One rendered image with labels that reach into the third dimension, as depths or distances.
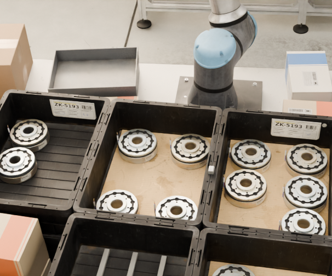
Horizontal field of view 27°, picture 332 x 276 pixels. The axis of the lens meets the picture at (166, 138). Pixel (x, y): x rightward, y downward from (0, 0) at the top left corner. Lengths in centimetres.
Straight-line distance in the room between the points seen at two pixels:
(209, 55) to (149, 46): 169
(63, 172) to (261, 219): 53
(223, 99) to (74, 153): 47
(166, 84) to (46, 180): 62
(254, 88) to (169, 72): 31
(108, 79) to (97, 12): 172
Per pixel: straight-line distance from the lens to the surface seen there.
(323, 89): 210
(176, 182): 175
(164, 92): 221
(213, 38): 196
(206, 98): 200
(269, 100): 218
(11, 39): 225
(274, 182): 175
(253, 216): 168
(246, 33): 205
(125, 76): 220
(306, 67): 217
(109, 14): 386
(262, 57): 350
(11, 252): 155
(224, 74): 196
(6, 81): 219
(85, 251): 164
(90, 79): 220
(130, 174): 178
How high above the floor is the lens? 212
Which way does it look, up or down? 44 degrees down
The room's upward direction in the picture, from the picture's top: 4 degrees counter-clockwise
